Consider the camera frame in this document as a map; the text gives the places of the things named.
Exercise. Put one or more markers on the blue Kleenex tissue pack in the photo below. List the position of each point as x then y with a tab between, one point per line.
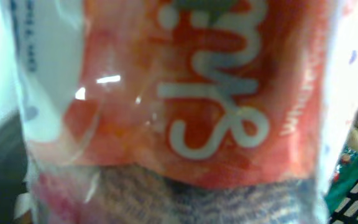
165	111

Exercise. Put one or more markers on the green Nescafe coffee bag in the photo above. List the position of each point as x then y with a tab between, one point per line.
345	177

